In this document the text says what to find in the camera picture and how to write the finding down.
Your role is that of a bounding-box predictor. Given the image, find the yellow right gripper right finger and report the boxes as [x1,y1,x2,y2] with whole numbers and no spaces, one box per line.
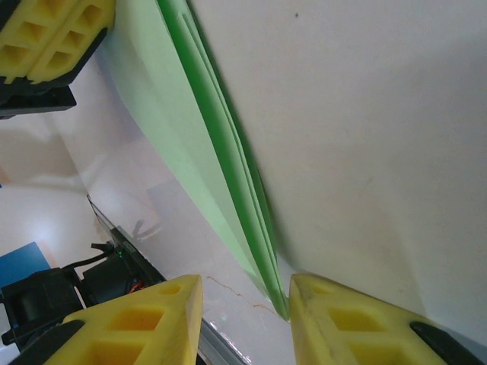
[288,274,484,365]

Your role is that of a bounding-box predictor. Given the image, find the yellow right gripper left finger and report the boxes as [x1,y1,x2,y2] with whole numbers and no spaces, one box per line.
[14,274,204,365]

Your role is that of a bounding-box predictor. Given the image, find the light green paper sheet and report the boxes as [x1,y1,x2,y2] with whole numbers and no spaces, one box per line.
[110,0,294,324]

